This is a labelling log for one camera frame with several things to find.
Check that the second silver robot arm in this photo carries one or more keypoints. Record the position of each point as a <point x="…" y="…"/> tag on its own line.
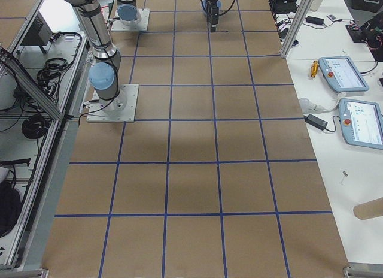
<point x="128" y="12"/>

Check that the robot arm over blue bowl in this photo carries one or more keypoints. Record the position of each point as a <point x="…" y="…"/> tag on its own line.
<point x="104" y="51"/>

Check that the gold metal cylinder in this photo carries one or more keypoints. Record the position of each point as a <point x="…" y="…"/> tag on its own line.
<point x="314" y="69"/>

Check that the white light bulb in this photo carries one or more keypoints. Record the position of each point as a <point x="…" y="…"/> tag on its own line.
<point x="308" y="107"/>

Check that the teach pendant far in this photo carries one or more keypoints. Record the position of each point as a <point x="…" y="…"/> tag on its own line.
<point x="342" y="75"/>

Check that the teach pendant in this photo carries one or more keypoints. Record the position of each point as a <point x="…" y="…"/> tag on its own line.
<point x="361" y="123"/>
<point x="342" y="75"/>

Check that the black power adapter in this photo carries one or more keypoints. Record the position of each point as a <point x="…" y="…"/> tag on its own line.
<point x="315" y="121"/>

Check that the brown paper mat blue grid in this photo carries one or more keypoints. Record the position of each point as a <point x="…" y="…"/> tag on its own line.
<point x="215" y="178"/>

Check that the teach pendant near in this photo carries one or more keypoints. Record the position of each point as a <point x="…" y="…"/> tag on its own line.
<point x="361" y="123"/>

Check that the cardboard tube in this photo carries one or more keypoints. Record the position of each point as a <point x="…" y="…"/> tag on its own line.
<point x="369" y="210"/>

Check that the aluminium frame post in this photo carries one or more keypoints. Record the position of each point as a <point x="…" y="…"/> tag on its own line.
<point x="295" y="26"/>

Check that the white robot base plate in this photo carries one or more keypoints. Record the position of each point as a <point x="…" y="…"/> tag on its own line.
<point x="121" y="109"/>

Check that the aluminium side frame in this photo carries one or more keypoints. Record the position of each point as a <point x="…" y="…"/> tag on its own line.
<point x="43" y="63"/>

